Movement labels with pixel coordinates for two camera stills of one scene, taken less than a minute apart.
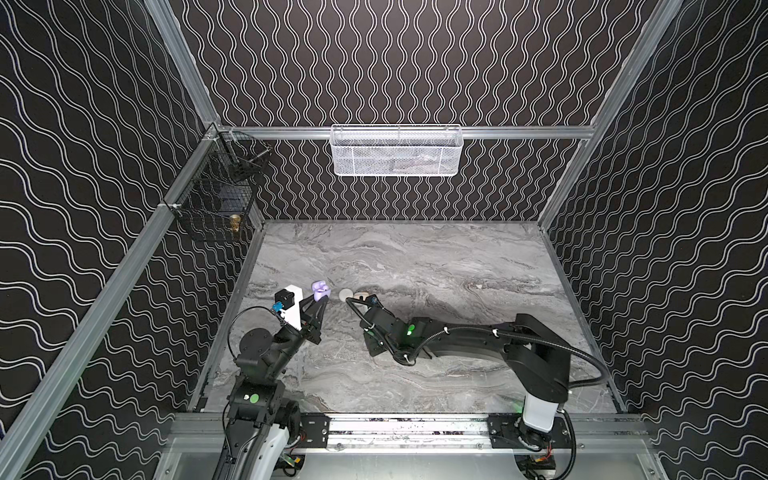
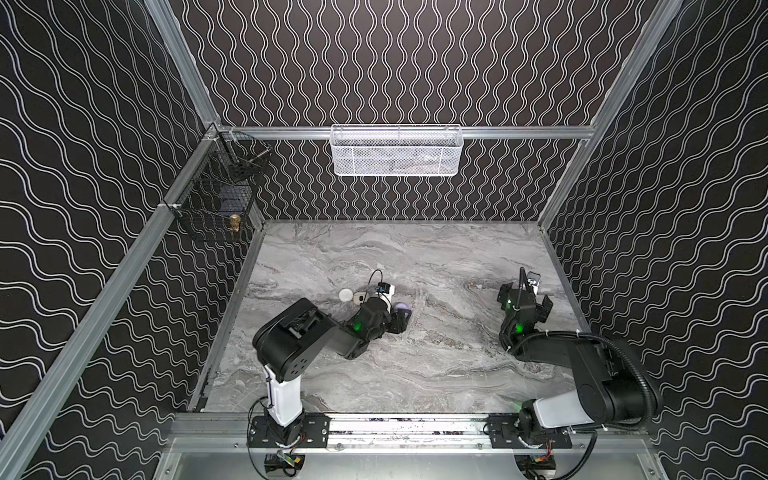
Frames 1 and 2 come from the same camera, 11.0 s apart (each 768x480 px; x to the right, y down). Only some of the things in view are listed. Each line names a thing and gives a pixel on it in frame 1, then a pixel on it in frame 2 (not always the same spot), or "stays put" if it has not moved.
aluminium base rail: (199, 433) stays put
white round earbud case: (345, 293) stays put
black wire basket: (214, 197) stays put
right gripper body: (372, 324) -> (522, 297)
